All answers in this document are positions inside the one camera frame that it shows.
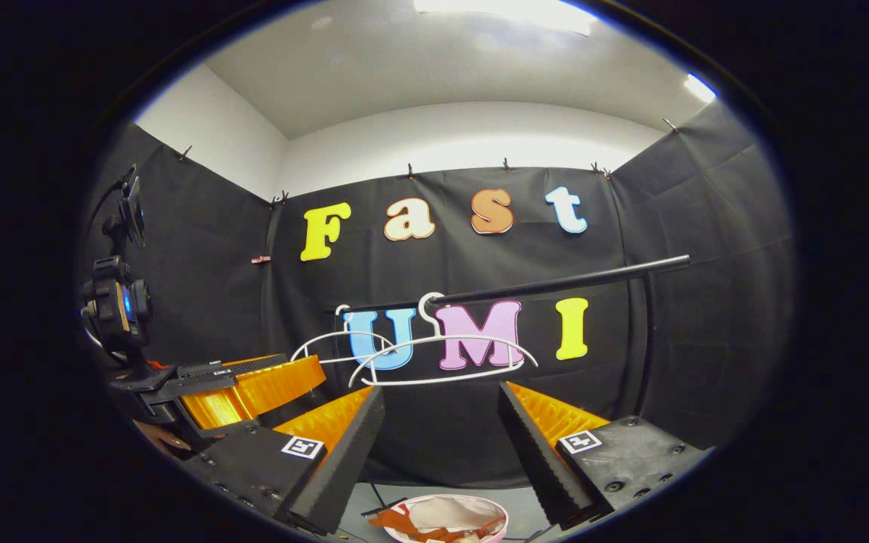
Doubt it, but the long ceiling light panel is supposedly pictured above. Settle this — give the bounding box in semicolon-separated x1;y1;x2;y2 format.
413;0;597;35

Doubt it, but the white plastic clothes hanger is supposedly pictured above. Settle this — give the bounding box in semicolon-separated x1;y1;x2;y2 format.
290;304;398;364
348;293;539;388

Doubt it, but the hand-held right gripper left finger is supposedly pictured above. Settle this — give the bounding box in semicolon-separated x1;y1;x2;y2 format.
178;385;388;535

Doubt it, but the small ceiling light panel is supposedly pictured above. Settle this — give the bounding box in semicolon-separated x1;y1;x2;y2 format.
683;73;717;104

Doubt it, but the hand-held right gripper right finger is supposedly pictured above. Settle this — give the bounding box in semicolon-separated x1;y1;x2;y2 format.
497;380;711;530

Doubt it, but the black clothes rail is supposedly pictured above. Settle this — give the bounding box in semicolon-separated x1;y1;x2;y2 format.
340;254;692;314

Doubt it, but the black backdrop cloth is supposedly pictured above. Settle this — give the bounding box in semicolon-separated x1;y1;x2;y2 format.
84;98;794;487

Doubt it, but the white round laundry hamper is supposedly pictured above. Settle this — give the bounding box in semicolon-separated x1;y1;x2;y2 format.
382;494;509;543

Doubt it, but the rust orange corduroy jacket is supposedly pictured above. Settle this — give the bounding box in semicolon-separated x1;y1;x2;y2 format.
368;504;484;543

